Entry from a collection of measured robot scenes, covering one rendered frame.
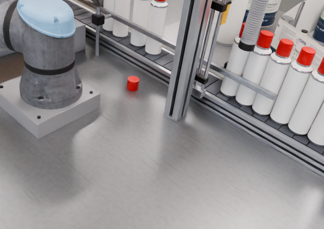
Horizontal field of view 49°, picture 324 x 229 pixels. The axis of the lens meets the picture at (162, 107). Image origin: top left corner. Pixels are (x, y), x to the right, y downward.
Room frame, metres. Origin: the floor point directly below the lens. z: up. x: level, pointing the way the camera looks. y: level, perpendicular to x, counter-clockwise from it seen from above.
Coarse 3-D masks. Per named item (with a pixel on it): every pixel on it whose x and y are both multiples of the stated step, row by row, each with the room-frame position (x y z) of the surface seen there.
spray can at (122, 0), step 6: (114, 0) 1.08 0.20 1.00; (120, 0) 1.06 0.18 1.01; (126, 0) 1.07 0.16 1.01; (114, 6) 1.08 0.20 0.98; (120, 6) 1.06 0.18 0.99; (126, 6) 1.07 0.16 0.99; (114, 12) 1.07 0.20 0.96; (120, 12) 1.06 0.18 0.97; (126, 12) 1.07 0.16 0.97; (126, 18) 1.07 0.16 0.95; (114, 24) 1.07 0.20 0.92; (120, 24) 1.06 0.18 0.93; (114, 30) 1.07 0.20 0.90; (120, 30) 1.06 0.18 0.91; (126, 30) 1.08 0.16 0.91; (114, 36) 1.07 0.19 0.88; (120, 36) 1.06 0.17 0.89; (126, 36) 1.08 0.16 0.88
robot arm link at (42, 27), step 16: (16, 0) 0.73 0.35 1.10; (32, 0) 0.72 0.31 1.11; (48, 0) 0.74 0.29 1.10; (16, 16) 0.69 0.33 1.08; (32, 16) 0.66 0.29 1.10; (48, 16) 0.67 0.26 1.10; (64, 16) 0.70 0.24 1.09; (16, 32) 0.67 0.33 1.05; (32, 32) 0.66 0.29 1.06; (48, 32) 0.67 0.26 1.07; (64, 32) 0.69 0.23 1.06; (16, 48) 0.67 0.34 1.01; (32, 48) 0.66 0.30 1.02; (48, 48) 0.67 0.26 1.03; (64, 48) 0.69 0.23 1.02; (32, 64) 0.67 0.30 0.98; (48, 64) 0.66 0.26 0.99; (64, 64) 0.69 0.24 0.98
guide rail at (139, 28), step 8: (80, 0) 1.14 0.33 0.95; (88, 0) 1.13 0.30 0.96; (104, 8) 1.09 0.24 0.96; (112, 16) 1.06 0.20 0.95; (120, 16) 1.05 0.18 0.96; (128, 24) 1.02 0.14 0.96; (136, 24) 1.01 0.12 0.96; (144, 32) 0.98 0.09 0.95; (152, 32) 0.97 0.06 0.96; (160, 40) 0.94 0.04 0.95; (168, 40) 0.94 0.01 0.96; (200, 56) 0.87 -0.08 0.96; (216, 64) 0.85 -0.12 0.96; (224, 72) 0.82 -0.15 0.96; (232, 72) 0.82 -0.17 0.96; (240, 80) 0.79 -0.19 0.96; (248, 80) 0.79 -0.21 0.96; (256, 88) 0.76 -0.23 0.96; (264, 88) 0.76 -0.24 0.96; (272, 96) 0.74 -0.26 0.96
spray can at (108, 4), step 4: (104, 0) 1.10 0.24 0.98; (108, 0) 1.09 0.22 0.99; (112, 0) 1.10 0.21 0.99; (104, 4) 1.10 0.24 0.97; (108, 4) 1.09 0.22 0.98; (112, 4) 1.10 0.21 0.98; (108, 8) 1.09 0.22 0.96; (112, 8) 1.10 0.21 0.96; (108, 20) 1.09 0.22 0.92; (112, 20) 1.10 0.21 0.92; (104, 24) 1.10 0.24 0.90; (108, 24) 1.09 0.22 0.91; (112, 24) 1.10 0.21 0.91; (104, 28) 1.10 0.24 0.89; (108, 28) 1.09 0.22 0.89; (112, 28) 1.10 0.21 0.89
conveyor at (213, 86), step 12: (84, 12) 1.22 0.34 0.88; (108, 36) 1.06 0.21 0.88; (132, 48) 1.01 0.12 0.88; (144, 48) 1.02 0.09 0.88; (156, 60) 0.96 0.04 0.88; (168, 60) 0.97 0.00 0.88; (216, 84) 0.88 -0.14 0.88; (216, 96) 0.82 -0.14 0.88; (240, 108) 0.78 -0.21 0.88; (264, 120) 0.74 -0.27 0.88; (288, 132) 0.71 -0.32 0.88; (312, 144) 0.68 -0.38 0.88
